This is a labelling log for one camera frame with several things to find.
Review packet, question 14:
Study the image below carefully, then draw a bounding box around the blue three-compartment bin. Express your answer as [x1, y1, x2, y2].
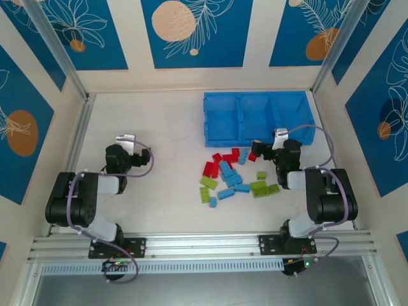
[203, 91, 317, 149]

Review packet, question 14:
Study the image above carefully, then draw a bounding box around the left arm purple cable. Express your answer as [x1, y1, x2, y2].
[66, 135, 156, 284]

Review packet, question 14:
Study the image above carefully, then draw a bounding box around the aluminium corner post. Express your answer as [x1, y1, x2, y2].
[22, 0, 90, 101]
[311, 0, 379, 94]

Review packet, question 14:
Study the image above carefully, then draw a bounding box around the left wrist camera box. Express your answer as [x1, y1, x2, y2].
[114, 133, 135, 157]

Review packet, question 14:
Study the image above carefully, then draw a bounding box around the aluminium front rail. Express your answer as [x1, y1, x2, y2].
[27, 231, 379, 265]

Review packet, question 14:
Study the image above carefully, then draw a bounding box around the blue floral wall panel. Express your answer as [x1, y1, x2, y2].
[269, 0, 354, 68]
[344, 30, 408, 198]
[331, 0, 396, 86]
[0, 44, 55, 207]
[141, 0, 254, 69]
[38, 0, 129, 71]

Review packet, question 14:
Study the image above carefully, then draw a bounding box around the aluminium side rail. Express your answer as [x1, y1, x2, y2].
[46, 94, 96, 237]

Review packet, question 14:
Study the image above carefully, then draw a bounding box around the grey slotted cable duct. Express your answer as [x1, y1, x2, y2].
[40, 257, 285, 277]

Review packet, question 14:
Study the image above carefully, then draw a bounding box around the grey metal front panel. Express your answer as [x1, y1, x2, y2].
[18, 256, 391, 306]

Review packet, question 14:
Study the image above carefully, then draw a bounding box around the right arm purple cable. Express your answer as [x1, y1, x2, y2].
[285, 124, 350, 278]

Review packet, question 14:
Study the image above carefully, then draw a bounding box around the black controller board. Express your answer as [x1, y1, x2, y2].
[282, 258, 319, 277]
[101, 258, 133, 273]

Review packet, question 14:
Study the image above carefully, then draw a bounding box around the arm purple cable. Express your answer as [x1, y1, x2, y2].
[285, 124, 350, 278]
[66, 135, 156, 284]

